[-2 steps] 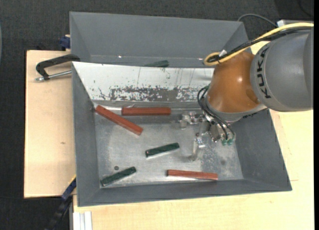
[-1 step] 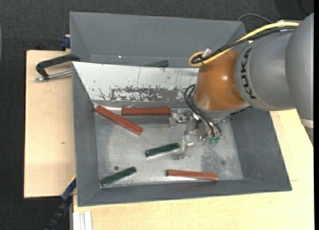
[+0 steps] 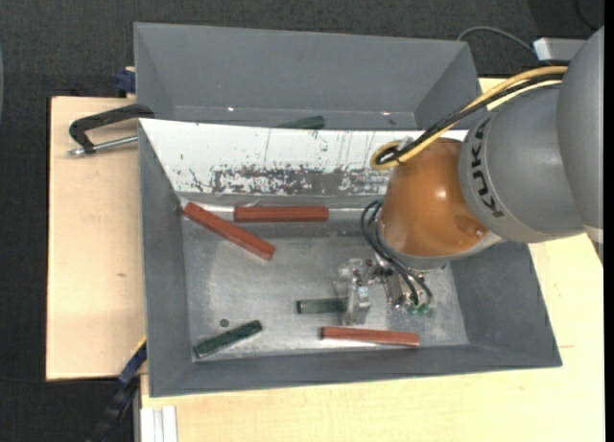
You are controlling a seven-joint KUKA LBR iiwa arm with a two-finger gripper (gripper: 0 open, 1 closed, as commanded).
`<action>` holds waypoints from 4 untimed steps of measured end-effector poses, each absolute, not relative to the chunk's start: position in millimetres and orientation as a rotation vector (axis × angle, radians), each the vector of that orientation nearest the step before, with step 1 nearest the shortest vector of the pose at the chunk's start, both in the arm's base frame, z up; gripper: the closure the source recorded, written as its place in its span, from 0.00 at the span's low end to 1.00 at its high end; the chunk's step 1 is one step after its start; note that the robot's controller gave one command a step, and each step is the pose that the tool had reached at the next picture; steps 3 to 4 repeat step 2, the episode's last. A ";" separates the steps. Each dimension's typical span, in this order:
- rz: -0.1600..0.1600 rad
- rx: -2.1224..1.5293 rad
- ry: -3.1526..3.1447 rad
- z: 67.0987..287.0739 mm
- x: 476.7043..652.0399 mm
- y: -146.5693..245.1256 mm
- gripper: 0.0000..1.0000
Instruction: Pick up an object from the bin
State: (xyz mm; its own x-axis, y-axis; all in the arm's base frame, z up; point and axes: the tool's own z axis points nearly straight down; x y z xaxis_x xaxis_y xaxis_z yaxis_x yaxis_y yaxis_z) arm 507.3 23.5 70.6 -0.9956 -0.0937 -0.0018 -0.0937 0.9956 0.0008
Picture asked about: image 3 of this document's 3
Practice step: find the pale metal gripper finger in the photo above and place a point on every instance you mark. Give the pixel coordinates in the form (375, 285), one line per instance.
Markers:
(357, 308)
(344, 281)

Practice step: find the red-brown flat block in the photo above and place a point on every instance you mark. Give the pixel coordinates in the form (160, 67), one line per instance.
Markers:
(230, 231)
(369, 336)
(280, 214)

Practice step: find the dark green flat block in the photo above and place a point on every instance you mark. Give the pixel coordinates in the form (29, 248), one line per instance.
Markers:
(319, 306)
(228, 338)

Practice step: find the grey metal bin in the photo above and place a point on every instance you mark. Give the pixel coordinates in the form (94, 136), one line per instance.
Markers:
(307, 71)

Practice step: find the pale wood board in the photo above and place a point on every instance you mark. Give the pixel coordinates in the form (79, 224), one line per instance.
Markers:
(91, 239)

